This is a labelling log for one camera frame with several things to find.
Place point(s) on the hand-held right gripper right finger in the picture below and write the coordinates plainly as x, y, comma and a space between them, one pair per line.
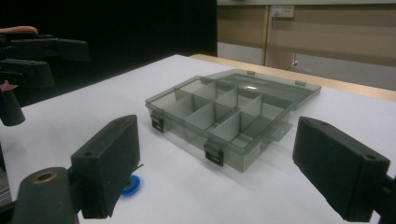
339, 168

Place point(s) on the clear grey compartment organizer box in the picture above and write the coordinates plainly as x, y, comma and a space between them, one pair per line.
202, 118

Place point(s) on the small wall plug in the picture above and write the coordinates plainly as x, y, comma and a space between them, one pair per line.
294, 63

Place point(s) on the white wall socket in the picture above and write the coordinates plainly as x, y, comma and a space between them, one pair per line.
282, 11

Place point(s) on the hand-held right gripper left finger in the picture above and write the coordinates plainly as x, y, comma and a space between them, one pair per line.
106, 161

